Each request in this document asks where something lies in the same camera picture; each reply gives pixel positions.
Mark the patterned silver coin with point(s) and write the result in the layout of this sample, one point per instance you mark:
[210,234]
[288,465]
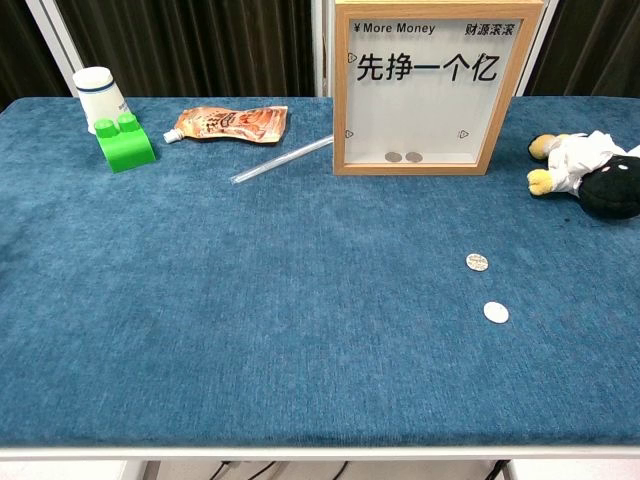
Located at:
[476,262]

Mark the plain silver coin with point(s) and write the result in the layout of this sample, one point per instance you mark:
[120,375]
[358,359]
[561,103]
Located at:
[496,312]

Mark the clear plastic straw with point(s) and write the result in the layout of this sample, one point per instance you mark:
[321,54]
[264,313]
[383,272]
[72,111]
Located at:
[280,159]

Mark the blue table cloth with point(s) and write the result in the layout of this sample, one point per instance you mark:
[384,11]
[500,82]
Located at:
[250,300]

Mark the dull grey coin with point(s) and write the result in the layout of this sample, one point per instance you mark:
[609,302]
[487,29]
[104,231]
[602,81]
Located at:
[414,157]
[393,157]

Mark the orange spout pouch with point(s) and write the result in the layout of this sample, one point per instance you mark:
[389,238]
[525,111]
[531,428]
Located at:
[230,122]

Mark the green toy building block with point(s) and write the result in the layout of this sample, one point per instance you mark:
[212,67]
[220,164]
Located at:
[125,150]

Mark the black pleated curtain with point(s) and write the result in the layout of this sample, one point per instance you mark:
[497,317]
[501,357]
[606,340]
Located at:
[600,45]
[20,50]
[200,45]

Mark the white paper cup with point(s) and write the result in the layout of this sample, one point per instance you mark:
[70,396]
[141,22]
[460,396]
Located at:
[97,95]

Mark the black white plush penguin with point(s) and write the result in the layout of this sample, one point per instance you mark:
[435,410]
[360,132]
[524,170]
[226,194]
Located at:
[575,160]

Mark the wooden coin box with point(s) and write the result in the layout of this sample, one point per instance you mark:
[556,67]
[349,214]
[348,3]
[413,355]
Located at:
[340,100]

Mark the white frame post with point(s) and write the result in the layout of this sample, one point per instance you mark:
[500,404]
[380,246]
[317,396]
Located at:
[322,50]
[55,35]
[536,50]

